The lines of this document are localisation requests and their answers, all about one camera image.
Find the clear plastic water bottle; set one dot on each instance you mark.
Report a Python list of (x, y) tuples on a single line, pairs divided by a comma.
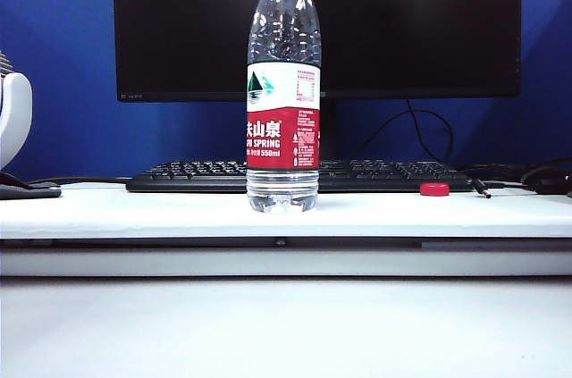
[(283, 136)]

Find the red bottle cap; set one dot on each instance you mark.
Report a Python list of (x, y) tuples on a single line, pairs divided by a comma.
[(434, 189)]

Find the black monitor stand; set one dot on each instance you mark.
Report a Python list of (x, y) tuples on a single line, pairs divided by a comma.
[(328, 128)]

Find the black keyboard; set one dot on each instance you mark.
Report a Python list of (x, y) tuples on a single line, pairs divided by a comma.
[(380, 174)]

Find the black computer monitor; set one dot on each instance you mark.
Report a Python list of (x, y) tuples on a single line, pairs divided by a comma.
[(424, 29)]

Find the grey cloth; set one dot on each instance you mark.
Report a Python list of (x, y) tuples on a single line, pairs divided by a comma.
[(22, 191)]

